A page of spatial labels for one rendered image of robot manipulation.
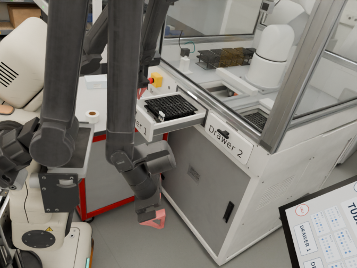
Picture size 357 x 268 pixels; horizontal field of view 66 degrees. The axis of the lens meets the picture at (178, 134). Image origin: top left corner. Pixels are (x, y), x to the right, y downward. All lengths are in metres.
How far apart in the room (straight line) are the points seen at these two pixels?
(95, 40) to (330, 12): 0.72
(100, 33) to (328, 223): 0.83
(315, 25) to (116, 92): 0.72
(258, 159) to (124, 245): 1.05
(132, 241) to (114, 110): 1.45
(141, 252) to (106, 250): 0.21
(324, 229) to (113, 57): 0.68
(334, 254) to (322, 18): 0.68
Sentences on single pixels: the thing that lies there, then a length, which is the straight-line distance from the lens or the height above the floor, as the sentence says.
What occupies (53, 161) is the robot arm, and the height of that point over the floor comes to 1.21.
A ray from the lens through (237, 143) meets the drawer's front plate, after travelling 1.29.
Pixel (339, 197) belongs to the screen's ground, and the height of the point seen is 1.10.
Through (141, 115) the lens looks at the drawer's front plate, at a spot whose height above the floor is 0.92.
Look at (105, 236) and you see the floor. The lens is 1.93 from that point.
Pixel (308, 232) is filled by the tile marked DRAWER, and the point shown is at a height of 1.01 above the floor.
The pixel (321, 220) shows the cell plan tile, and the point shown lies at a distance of 0.88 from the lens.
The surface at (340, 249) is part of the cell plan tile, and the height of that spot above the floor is 1.06.
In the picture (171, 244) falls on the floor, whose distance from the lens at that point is 1.93.
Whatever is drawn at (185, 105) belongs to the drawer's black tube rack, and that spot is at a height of 0.90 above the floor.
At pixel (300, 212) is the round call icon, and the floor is 1.01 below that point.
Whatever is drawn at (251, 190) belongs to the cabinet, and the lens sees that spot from 1.36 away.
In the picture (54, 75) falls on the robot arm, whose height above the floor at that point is 1.39.
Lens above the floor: 1.61
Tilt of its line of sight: 35 degrees down
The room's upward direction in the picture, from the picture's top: 11 degrees clockwise
